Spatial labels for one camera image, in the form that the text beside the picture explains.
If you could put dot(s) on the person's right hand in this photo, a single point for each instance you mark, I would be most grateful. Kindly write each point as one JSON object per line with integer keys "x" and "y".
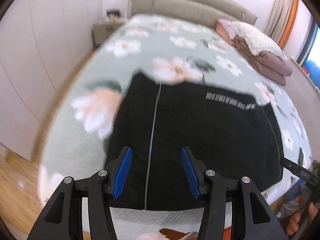
{"x": 293, "y": 207}

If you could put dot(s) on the beige padded headboard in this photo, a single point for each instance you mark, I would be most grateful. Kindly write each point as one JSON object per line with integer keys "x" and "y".
{"x": 204, "y": 12}

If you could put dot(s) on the beige and orange curtain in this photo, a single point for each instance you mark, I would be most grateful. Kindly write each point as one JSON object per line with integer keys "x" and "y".
{"x": 281, "y": 21}

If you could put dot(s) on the pink patterned pillow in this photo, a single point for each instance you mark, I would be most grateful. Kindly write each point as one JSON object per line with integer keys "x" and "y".
{"x": 224, "y": 29}

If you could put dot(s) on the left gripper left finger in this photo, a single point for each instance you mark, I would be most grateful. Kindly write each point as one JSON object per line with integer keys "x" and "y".
{"x": 61, "y": 217}

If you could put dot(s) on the folded pink quilt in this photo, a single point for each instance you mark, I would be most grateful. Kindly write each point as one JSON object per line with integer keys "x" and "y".
{"x": 266, "y": 64}

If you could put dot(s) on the black zip-up jacket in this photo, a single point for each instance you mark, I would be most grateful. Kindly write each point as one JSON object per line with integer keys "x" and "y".
{"x": 228, "y": 131}

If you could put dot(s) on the beige bedside table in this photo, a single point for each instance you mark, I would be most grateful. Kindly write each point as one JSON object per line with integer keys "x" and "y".
{"x": 105, "y": 27}

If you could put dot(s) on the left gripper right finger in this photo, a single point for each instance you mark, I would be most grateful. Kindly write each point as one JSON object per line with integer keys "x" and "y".
{"x": 252, "y": 217}

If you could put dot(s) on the white wardrobe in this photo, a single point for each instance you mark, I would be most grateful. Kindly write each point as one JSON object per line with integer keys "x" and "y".
{"x": 42, "y": 41}

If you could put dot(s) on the white lace pillow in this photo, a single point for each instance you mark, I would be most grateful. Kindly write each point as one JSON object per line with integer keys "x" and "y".
{"x": 256, "y": 40}

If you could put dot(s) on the green floral bedspread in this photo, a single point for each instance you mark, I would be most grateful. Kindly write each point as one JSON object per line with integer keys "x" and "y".
{"x": 168, "y": 51}

